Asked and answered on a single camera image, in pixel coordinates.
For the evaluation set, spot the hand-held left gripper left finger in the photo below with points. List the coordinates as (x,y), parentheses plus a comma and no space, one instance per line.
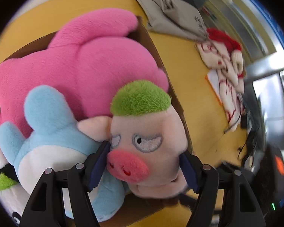
(99,165)

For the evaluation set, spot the light blue plush toy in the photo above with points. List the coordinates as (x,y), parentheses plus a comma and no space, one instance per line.
(49,127)

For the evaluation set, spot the grey printed tote bag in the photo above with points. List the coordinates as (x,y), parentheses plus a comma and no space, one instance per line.
(175,16)

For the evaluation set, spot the white plush toy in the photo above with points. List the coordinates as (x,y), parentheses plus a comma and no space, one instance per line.
(4,198)

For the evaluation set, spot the pig plush toy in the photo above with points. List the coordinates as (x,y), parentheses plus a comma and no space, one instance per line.
(144,125)

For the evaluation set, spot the brown cardboard box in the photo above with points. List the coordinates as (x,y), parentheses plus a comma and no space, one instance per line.
(177,108)

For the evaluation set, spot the metal door frame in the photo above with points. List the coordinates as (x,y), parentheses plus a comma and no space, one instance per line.
(258,68)

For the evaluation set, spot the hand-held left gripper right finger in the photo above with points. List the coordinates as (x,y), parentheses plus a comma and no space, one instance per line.
(187,172)

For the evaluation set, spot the blue sign band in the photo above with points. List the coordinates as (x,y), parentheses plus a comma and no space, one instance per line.
(282,37)

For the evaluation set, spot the small black device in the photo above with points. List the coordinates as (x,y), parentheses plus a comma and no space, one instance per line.
(244,122)

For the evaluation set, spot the red and cream plush doll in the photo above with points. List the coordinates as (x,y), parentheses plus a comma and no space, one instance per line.
(227,87)

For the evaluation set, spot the pink plush toy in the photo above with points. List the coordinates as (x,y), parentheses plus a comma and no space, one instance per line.
(85,59)

